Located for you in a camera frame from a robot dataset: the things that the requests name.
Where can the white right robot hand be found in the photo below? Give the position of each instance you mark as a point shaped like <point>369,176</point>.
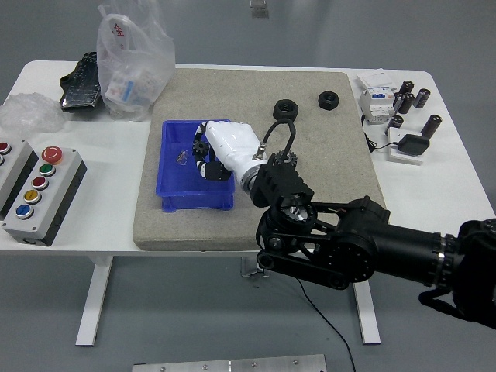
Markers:
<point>232,143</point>

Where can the small black gear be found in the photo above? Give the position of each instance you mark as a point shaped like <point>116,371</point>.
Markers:
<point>200,149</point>

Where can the large black gear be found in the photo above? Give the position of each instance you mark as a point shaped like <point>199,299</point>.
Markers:
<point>293,157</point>

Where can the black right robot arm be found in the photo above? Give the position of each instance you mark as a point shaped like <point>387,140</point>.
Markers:
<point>348,255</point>

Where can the large black hex nut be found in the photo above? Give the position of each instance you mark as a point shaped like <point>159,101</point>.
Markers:
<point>276,110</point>

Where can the blue plastic box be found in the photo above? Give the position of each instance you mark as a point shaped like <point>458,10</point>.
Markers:
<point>174,182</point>

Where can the small black hex nut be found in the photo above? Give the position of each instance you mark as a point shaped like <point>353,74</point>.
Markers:
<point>321,101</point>

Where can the grey five-button control box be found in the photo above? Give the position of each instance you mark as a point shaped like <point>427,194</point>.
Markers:
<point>38,217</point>

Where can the grey control box, red button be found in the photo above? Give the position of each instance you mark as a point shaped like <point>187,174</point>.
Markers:
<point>15,162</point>

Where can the small clear packet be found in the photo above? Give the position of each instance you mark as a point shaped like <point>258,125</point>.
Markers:
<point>181,157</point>

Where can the grey-brown felt mat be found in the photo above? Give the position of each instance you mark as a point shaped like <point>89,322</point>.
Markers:
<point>193,228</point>

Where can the white plastic bag with boxes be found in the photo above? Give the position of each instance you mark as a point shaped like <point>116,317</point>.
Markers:
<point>131,77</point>

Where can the clear floor fixture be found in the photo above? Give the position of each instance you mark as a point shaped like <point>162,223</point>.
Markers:
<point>259,11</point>

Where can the white circuit breaker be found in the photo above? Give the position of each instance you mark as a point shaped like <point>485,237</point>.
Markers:
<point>374,106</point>

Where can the black power adapter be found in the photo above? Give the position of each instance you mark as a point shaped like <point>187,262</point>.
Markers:
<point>414,144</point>

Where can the long black cylindrical capacitor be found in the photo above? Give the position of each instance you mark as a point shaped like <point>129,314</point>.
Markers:
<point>431,125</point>

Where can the crumpled clear plastic bag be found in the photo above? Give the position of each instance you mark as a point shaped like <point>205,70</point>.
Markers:
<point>27,114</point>

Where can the white table leg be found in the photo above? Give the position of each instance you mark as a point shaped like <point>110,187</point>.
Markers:
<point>368,317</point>
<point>91,310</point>

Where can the silver metal plate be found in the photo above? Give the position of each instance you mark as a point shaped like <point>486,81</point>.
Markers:
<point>228,365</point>

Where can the metal bracket under table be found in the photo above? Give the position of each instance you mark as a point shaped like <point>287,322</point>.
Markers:
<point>248,267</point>

